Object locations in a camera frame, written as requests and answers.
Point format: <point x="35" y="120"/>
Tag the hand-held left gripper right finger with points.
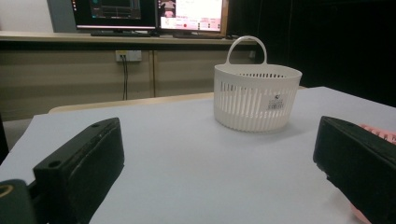
<point x="358" y="161"/>

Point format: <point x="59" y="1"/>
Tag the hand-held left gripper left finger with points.
<point x="77" y="168"/>

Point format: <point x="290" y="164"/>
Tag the pink comb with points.
<point x="381" y="133"/>

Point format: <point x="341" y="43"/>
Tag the white plastic basket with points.
<point x="249" y="109"/>

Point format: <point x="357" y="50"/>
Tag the beige wooden table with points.
<point x="140" y="101"/>

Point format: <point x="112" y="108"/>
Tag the black curtain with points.
<point x="327" y="40"/>

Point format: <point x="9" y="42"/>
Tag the long wooden counter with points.
<point x="46" y="36"/>

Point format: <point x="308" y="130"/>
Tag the black monitor base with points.
<point x="124" y="33"/>
<point x="199" y="36"/>

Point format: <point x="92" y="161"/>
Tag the monitor with dark screen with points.
<point x="115" y="12"/>

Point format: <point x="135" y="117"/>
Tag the monitor with bright screen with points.
<point x="193" y="12"/>

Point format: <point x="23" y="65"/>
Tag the white wall socket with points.
<point x="132" y="55"/>

